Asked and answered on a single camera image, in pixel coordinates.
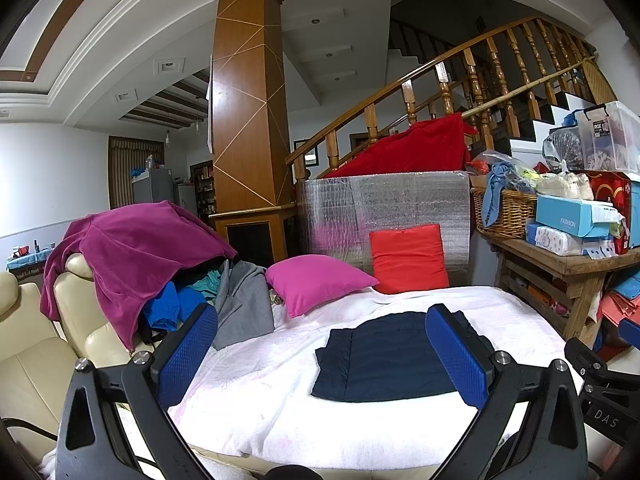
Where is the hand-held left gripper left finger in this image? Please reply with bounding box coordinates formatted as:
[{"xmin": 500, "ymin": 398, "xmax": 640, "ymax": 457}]
[{"xmin": 54, "ymin": 303, "xmax": 219, "ymax": 480}]

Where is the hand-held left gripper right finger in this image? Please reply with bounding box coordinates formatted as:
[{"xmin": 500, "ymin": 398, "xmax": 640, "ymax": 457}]
[{"xmin": 425, "ymin": 303, "xmax": 589, "ymax": 480}]

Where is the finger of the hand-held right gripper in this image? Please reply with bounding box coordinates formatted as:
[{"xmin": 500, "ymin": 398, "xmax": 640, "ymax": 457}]
[{"xmin": 564, "ymin": 337, "xmax": 609, "ymax": 380}]

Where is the navy blue zip jacket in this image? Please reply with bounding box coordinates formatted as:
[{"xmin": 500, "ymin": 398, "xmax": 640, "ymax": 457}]
[{"xmin": 310, "ymin": 311, "xmax": 488, "ymax": 403}]

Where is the bright blue garment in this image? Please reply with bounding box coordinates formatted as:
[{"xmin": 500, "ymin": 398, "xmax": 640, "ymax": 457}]
[{"xmin": 142, "ymin": 280, "xmax": 208, "ymax": 333}]

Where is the stack of coral cloths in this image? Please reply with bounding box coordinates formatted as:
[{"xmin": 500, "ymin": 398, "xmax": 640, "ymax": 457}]
[{"xmin": 597, "ymin": 290, "xmax": 640, "ymax": 341}]

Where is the teal garment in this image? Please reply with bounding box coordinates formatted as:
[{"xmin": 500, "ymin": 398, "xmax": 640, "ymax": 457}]
[{"xmin": 187, "ymin": 270, "xmax": 223, "ymax": 296}]

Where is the grey garment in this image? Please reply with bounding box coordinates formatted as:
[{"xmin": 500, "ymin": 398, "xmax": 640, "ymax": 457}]
[{"xmin": 212, "ymin": 260, "xmax": 276, "ymax": 351}]

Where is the white textured blanket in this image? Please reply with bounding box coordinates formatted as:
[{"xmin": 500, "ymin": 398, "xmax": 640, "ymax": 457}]
[{"xmin": 42, "ymin": 285, "xmax": 586, "ymax": 472}]

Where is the wooden side table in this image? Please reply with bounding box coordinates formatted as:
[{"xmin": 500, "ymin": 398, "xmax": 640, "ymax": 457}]
[{"xmin": 475, "ymin": 230, "xmax": 640, "ymax": 348}]

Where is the red pillow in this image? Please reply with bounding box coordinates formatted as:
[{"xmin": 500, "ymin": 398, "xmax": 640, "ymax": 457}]
[{"xmin": 369, "ymin": 224, "xmax": 450, "ymax": 295}]

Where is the white blue dotted box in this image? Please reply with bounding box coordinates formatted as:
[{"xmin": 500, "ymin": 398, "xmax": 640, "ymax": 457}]
[{"xmin": 582, "ymin": 240, "xmax": 616, "ymax": 260}]

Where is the white tissue pack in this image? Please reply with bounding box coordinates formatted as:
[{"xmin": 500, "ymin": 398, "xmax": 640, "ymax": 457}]
[{"xmin": 526, "ymin": 224, "xmax": 583, "ymax": 256}]

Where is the magenta fleece blanket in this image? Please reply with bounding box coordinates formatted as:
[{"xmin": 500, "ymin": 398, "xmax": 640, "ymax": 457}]
[{"xmin": 40, "ymin": 201, "xmax": 238, "ymax": 353}]

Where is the blue tissue box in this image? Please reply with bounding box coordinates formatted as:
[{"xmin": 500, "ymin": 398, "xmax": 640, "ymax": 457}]
[{"xmin": 536, "ymin": 195, "xmax": 626, "ymax": 238}]

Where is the magenta pillow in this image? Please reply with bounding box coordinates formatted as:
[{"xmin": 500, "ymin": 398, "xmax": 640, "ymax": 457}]
[{"xmin": 265, "ymin": 255, "xmax": 381, "ymax": 318}]

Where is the white refrigerator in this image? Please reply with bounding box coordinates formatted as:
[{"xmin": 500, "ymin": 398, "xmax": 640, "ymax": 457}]
[{"xmin": 172, "ymin": 182, "xmax": 196, "ymax": 217}]

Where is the wicker basket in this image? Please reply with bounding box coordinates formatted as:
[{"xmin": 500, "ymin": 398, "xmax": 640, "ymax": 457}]
[{"xmin": 471, "ymin": 187, "xmax": 538, "ymax": 240}]

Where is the dark bookshelf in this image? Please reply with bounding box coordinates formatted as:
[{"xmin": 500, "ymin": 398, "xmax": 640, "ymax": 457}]
[{"xmin": 190, "ymin": 160, "xmax": 217, "ymax": 228}]

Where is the cream leather sofa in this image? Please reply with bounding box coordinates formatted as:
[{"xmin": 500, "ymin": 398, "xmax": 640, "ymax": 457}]
[{"xmin": 0, "ymin": 252, "xmax": 166, "ymax": 461}]

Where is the red gift box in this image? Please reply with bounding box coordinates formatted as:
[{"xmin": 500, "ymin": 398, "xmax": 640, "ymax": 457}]
[{"xmin": 585, "ymin": 170, "xmax": 633, "ymax": 256}]

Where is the silver foil insulation mat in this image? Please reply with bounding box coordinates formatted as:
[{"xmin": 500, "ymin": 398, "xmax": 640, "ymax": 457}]
[{"xmin": 296, "ymin": 170, "xmax": 473, "ymax": 286}]

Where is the blue cloth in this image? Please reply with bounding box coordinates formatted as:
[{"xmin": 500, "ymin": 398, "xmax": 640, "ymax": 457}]
[{"xmin": 482, "ymin": 162, "xmax": 536, "ymax": 228}]

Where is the grey refrigerator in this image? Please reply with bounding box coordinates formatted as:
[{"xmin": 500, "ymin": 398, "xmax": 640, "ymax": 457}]
[{"xmin": 132, "ymin": 167, "xmax": 173, "ymax": 206}]

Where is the cream fabric bag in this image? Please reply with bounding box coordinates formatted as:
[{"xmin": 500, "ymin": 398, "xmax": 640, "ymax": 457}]
[{"xmin": 535, "ymin": 172, "xmax": 593, "ymax": 201}]

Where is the striped curtain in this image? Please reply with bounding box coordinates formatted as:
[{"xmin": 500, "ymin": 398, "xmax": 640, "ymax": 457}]
[{"xmin": 107, "ymin": 135, "xmax": 166, "ymax": 211}]

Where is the red cloth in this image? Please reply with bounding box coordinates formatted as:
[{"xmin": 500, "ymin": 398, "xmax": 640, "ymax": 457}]
[{"xmin": 325, "ymin": 112, "xmax": 478, "ymax": 178}]

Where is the patterned plastic bag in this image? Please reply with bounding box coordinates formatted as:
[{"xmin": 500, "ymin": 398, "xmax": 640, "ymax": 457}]
[{"xmin": 542, "ymin": 127, "xmax": 583, "ymax": 171}]

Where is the clear plastic storage box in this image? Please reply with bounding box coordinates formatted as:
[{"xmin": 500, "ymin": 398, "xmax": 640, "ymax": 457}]
[{"xmin": 575, "ymin": 101, "xmax": 640, "ymax": 173}]

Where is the wooden pillar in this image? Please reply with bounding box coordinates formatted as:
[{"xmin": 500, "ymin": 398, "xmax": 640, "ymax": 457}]
[{"xmin": 209, "ymin": 0, "xmax": 301, "ymax": 263}]

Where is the wooden stair railing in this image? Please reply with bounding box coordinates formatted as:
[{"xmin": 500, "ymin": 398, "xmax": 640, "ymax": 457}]
[{"xmin": 287, "ymin": 16, "xmax": 618, "ymax": 181}]

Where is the black cable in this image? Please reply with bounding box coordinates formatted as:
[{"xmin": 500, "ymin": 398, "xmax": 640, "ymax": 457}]
[{"xmin": 0, "ymin": 416, "xmax": 43, "ymax": 443}]

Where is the dark picture frame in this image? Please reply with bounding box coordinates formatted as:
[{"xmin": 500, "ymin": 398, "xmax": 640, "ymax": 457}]
[{"xmin": 294, "ymin": 140, "xmax": 321, "ymax": 167}]

